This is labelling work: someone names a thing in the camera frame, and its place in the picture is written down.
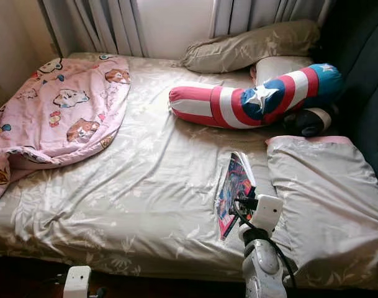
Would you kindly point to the dark upholstered armchair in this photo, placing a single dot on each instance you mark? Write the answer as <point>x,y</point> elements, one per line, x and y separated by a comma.
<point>362,74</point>

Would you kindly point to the pink blue comic book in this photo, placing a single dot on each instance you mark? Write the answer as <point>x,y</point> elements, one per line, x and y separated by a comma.
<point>233,189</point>

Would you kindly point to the pink cartoon print blanket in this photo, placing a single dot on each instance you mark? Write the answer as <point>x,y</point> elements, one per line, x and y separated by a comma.
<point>64,112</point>

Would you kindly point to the grey pleated curtain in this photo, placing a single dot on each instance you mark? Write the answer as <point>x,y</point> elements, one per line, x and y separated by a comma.
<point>95,25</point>
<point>263,12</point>

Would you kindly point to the grey floral flat pillow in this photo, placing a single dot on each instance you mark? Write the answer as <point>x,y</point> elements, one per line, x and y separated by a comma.
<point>331,198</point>

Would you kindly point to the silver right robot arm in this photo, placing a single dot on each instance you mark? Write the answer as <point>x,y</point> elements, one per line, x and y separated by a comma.
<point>263,267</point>

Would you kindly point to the black plush toy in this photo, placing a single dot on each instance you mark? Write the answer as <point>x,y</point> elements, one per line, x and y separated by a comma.
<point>306,123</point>

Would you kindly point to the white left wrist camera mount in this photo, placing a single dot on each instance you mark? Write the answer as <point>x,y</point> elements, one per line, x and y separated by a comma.
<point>77,282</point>

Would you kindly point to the red white blue bolster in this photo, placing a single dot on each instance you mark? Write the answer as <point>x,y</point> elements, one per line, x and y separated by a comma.
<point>226,108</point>

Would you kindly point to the beige floral bed sheet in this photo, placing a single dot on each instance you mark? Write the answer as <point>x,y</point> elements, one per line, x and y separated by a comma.
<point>164,186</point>

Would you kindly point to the beige floral pillow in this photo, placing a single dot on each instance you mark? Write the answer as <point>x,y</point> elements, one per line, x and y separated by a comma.
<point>251,48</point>

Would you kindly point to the small white pillow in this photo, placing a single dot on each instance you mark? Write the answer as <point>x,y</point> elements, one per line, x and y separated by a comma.
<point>282,67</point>

